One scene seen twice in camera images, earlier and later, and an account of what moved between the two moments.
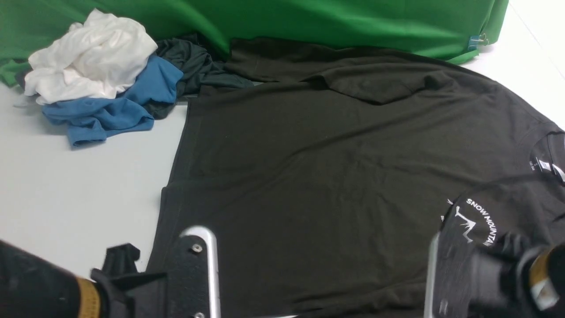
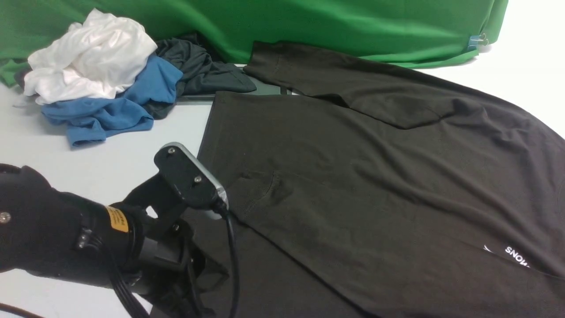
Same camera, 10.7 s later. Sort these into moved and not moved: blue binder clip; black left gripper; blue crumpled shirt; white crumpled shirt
Moved: black left gripper
Not moved: blue binder clip; blue crumpled shirt; white crumpled shirt
